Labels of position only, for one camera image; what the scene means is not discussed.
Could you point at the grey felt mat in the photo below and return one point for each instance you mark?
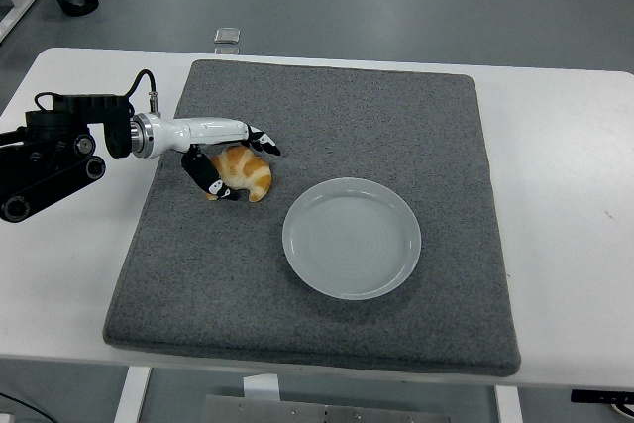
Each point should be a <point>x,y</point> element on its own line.
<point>347,116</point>

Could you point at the silver square floor outlet cover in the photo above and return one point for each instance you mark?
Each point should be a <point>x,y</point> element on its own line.
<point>229,34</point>
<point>227,50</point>

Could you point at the pale grey round plate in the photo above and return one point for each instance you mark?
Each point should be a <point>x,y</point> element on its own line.
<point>351,240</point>

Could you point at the white table leg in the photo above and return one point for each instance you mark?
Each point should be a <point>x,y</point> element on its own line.
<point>508,405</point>
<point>131,395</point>

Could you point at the white paper label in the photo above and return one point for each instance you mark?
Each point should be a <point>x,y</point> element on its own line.
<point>261,387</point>

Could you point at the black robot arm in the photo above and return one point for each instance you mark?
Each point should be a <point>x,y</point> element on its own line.
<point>49,160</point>

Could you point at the golden croissant bread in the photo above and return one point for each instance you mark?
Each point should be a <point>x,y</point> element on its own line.
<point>247,170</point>

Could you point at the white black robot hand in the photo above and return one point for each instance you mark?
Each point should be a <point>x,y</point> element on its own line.
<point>198,130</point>

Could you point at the black table control box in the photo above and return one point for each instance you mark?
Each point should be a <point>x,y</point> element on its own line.
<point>602,396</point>

